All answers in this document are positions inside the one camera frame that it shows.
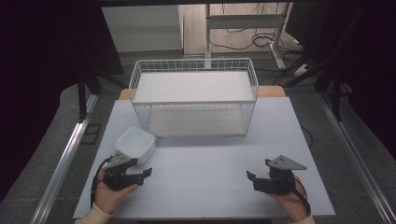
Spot person's left hand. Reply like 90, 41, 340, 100
93, 167, 139, 216

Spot black floor cables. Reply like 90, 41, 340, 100
208, 3, 312, 87

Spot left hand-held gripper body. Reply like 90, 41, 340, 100
103, 150, 145, 191

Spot white metal desk frame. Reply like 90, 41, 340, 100
204, 2, 294, 70

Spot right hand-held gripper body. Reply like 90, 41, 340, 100
253, 154, 308, 196

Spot thin black cable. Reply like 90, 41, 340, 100
300, 125, 315, 149

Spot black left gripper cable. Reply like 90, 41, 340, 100
90, 156, 114, 210

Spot person's right hand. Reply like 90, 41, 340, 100
265, 176, 310, 223

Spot white wire shelf rack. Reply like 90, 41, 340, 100
128, 58, 260, 138

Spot silver metal rail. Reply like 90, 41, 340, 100
29, 92, 100, 224
317, 91, 396, 224

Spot white power strip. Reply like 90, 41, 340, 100
291, 63, 313, 78

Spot white cabinet panel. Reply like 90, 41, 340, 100
101, 4, 185, 54

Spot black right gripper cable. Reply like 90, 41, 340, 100
291, 176, 313, 217

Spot black floor grille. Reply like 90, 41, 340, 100
80, 122, 103, 146

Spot black metal stand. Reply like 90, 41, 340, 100
281, 55, 354, 122
76, 69, 129, 123

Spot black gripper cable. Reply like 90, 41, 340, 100
291, 176, 313, 217
90, 156, 114, 210

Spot white square bowl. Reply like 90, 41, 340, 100
113, 125, 157, 166

